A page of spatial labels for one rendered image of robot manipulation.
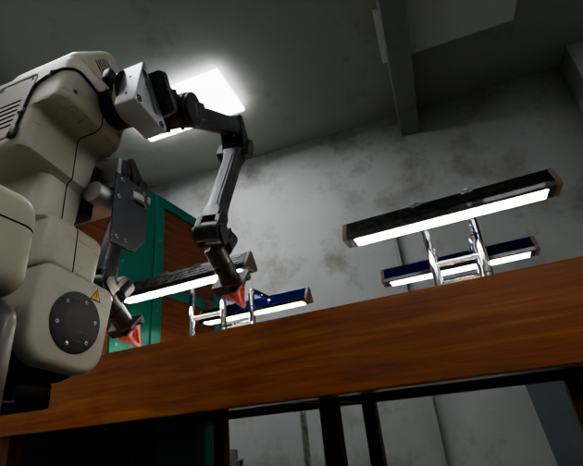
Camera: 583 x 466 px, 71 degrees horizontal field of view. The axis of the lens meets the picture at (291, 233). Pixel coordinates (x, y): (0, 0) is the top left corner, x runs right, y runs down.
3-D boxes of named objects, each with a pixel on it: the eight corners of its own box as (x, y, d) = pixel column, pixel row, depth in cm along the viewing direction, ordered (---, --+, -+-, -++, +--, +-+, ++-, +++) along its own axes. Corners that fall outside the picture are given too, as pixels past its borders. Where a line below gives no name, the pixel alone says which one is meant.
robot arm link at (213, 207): (219, 140, 135) (250, 134, 133) (226, 153, 139) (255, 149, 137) (184, 234, 106) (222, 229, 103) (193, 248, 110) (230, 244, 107)
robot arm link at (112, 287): (80, 284, 122) (105, 280, 120) (103, 264, 133) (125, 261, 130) (98, 315, 127) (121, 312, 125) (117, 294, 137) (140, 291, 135)
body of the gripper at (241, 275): (221, 281, 120) (210, 261, 117) (252, 274, 116) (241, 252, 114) (213, 294, 114) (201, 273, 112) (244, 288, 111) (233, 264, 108)
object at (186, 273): (246, 265, 141) (245, 246, 144) (110, 301, 162) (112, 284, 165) (257, 272, 148) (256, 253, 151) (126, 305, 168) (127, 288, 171)
